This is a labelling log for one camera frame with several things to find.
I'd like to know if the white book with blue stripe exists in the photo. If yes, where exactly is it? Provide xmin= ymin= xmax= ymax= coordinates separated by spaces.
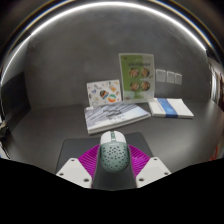
xmin=148 ymin=97 xmax=195 ymax=119

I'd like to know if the black mouse pad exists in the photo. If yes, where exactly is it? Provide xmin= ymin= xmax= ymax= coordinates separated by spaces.
xmin=54 ymin=132 xmax=154 ymax=174

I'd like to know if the curved white light strip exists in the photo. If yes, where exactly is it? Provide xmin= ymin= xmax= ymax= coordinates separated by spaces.
xmin=0 ymin=1 xmax=208 ymax=88

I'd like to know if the grey patterned book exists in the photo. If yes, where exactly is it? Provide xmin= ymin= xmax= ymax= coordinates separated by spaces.
xmin=83 ymin=101 xmax=152 ymax=135

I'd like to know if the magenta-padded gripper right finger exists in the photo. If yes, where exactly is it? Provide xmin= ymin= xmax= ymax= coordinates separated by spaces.
xmin=127 ymin=144 xmax=172 ymax=189

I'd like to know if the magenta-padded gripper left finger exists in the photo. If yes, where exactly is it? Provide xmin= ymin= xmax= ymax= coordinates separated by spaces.
xmin=55 ymin=143 xmax=102 ymax=190

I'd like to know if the green and white computer mouse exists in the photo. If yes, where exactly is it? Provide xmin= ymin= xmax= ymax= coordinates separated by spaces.
xmin=99 ymin=130 xmax=130 ymax=174

